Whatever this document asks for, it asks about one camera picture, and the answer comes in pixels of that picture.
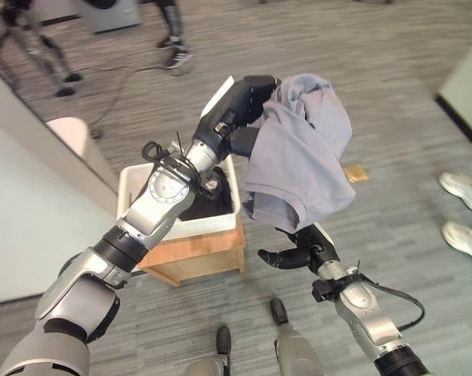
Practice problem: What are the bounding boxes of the person in dark shoes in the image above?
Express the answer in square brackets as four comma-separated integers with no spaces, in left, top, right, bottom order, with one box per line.
[155,0,194,71]

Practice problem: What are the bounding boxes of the person's white shoe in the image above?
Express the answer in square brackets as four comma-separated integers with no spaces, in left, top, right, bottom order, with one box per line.
[441,220,472,268]
[438,171,472,215]

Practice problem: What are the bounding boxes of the wooden stool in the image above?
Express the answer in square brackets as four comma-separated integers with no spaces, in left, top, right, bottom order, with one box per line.
[136,214,246,288]

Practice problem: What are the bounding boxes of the black floor cable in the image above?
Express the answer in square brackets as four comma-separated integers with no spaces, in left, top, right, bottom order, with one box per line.
[89,54,190,139]

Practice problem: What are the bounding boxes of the white laundry basket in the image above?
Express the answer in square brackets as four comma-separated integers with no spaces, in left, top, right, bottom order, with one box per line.
[116,154,243,240]

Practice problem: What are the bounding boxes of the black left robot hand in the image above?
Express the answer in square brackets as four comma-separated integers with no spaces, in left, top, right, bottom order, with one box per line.
[191,74,282,160]

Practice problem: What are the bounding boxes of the blue-grey cloth garment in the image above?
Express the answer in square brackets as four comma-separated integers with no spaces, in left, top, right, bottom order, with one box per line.
[241,72,357,233]

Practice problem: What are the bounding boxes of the silver robot right leg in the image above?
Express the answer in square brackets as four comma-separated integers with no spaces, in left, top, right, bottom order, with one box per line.
[268,297,325,376]

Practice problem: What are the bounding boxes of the dark clothes in basket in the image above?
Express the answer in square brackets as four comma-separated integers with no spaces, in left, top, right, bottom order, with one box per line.
[178,166,234,221]

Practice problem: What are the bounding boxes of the white cabinet with dark base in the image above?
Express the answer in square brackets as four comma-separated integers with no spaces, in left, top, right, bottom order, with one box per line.
[434,31,472,154]

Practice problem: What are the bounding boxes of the grey appliance in background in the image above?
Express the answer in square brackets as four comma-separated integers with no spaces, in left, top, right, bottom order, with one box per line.
[81,0,140,34]

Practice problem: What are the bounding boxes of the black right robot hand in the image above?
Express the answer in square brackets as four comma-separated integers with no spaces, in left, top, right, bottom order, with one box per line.
[257,221,341,272]

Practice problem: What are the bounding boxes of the silver robot leg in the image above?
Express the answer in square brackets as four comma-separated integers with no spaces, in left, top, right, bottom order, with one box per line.
[268,297,325,376]
[183,324,233,376]

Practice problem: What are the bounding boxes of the silver robot left leg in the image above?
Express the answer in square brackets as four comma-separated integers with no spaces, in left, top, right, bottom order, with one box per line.
[183,324,233,376]

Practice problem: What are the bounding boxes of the humanoid robot in background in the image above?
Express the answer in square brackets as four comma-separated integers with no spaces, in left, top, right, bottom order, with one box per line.
[0,0,83,99]

